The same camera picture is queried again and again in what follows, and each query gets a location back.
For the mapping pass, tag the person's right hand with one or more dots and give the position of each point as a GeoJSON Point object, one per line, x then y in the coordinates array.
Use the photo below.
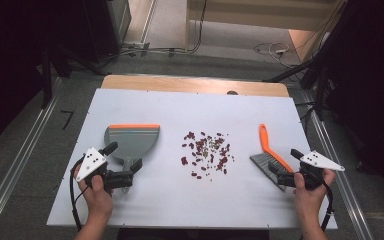
{"type": "Point", "coordinates": [308, 201]}

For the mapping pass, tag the beige wooden furniture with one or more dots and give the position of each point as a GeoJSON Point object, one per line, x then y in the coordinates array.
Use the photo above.
{"type": "Point", "coordinates": [246, 15]}

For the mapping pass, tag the wooden table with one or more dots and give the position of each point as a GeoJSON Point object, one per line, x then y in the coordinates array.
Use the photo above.
{"type": "Point", "coordinates": [180, 84]}

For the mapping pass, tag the pile of red beans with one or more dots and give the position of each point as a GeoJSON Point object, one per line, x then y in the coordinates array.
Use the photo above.
{"type": "Point", "coordinates": [190, 135]}

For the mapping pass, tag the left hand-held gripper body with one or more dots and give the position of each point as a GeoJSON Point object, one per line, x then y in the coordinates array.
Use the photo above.
{"type": "Point", "coordinates": [91, 163]}

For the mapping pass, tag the black metal stand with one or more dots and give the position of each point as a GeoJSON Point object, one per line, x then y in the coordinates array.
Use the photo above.
{"type": "Point", "coordinates": [46, 86]}
{"type": "Point", "coordinates": [320, 96]}

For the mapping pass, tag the grey dustpan with orange edge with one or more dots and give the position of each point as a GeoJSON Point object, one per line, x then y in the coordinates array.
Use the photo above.
{"type": "Point", "coordinates": [133, 141]}

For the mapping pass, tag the aluminium floor rail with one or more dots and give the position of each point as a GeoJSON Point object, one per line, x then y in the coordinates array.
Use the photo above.
{"type": "Point", "coordinates": [348, 200]}
{"type": "Point", "coordinates": [16, 163]}

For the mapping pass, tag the person's left hand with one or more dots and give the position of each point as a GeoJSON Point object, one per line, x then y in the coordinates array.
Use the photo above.
{"type": "Point", "coordinates": [98, 200]}

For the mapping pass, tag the light wooden panel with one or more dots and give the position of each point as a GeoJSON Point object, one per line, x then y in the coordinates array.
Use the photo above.
{"type": "Point", "coordinates": [301, 43]}

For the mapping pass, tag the white board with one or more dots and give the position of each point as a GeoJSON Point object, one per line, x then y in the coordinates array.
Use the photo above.
{"type": "Point", "coordinates": [180, 200]}

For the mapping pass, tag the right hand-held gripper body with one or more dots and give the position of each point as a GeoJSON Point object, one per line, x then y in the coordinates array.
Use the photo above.
{"type": "Point", "coordinates": [318, 160]}

